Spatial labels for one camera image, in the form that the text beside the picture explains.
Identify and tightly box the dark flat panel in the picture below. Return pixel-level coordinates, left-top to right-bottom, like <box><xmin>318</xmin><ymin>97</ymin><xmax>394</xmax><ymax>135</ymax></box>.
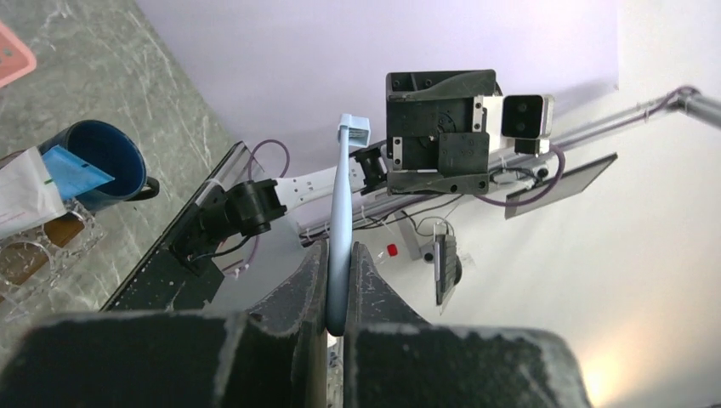
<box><xmin>504</xmin><ymin>152</ymin><xmax>618</xmax><ymax>220</ymax></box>

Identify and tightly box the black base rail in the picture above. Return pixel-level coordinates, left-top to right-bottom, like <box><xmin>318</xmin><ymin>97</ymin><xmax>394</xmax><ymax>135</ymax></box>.
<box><xmin>101</xmin><ymin>142</ymin><xmax>251</xmax><ymax>311</ymax></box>

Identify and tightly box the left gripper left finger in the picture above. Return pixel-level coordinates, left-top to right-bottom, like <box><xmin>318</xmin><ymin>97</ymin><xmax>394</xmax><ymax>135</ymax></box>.
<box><xmin>1</xmin><ymin>242</ymin><xmax>329</xmax><ymax>407</ymax></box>

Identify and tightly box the oval wooden tray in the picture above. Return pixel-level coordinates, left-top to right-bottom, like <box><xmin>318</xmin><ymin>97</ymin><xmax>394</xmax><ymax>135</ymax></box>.
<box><xmin>1</xmin><ymin>215</ymin><xmax>84</xmax><ymax>302</ymax></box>

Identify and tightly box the clear acrylic toothbrush holder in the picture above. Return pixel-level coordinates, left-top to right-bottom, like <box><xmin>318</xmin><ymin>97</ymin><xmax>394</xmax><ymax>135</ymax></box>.
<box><xmin>1</xmin><ymin>199</ymin><xmax>105</xmax><ymax>322</ymax></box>

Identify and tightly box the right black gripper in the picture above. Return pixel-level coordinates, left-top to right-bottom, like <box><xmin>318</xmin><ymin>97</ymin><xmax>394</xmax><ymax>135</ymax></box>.
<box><xmin>385</xmin><ymin>70</ymin><xmax>497</xmax><ymax>196</ymax></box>

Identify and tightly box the grey equipment on stand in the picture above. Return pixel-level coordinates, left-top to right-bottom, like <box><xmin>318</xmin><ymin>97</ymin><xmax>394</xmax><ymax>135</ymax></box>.
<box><xmin>421</xmin><ymin>223</ymin><xmax>463</xmax><ymax>311</ymax></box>

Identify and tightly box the dark blue mug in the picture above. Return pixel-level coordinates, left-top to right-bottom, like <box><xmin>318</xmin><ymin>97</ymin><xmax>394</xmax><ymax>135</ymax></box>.
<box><xmin>37</xmin><ymin>119</ymin><xmax>161</xmax><ymax>213</ymax></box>

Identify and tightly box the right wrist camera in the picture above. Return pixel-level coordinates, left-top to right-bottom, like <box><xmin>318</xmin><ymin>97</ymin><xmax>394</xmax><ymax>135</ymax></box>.
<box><xmin>500</xmin><ymin>94</ymin><xmax>555</xmax><ymax>156</ymax></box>

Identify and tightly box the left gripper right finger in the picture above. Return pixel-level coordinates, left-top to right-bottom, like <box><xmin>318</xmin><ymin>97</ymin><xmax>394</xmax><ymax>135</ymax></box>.
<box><xmin>343</xmin><ymin>243</ymin><xmax>590</xmax><ymax>407</ymax></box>

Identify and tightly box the light blue toothbrush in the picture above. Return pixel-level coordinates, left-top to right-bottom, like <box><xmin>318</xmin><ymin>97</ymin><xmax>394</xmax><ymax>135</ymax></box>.
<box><xmin>326</xmin><ymin>114</ymin><xmax>371</xmax><ymax>337</ymax></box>

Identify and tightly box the blue toothpaste tube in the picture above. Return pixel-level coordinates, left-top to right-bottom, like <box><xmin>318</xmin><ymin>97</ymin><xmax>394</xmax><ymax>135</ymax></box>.
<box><xmin>42</xmin><ymin>145</ymin><xmax>115</xmax><ymax>201</ymax></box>

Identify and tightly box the white toothpaste tube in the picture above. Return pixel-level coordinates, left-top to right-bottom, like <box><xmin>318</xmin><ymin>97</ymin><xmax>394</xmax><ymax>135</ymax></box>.
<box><xmin>1</xmin><ymin>147</ymin><xmax>67</xmax><ymax>239</ymax></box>

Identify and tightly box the pink plastic basket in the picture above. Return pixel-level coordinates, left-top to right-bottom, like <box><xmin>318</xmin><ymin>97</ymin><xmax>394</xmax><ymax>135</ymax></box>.
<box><xmin>1</xmin><ymin>23</ymin><xmax>37</xmax><ymax>88</ymax></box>

